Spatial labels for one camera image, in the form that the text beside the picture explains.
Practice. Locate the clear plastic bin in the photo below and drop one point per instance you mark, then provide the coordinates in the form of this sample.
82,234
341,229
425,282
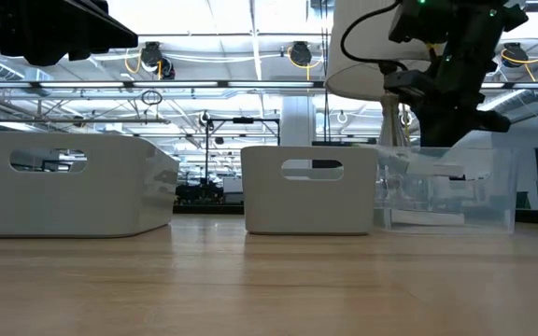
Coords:
484,205

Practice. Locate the white shade silver table lamp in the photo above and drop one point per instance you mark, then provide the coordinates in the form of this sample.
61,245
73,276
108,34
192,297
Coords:
358,79

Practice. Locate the white building column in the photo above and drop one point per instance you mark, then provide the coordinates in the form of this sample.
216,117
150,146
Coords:
297,121

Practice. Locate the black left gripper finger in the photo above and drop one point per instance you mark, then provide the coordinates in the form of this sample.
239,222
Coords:
96,28

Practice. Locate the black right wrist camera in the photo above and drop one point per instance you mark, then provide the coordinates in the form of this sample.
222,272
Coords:
406,86

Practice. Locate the black distant workstation equipment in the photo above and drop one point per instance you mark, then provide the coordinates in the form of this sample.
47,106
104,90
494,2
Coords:
199,192

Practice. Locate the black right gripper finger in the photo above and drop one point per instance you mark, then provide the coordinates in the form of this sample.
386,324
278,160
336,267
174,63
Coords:
439,133
493,125

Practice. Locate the long ceiling light bar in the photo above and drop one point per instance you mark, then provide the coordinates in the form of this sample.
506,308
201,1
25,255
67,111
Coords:
180,84

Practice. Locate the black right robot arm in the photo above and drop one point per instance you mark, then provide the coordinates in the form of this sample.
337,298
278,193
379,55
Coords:
474,28

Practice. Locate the black metal stand frame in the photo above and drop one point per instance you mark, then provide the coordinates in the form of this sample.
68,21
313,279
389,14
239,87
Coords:
243,120

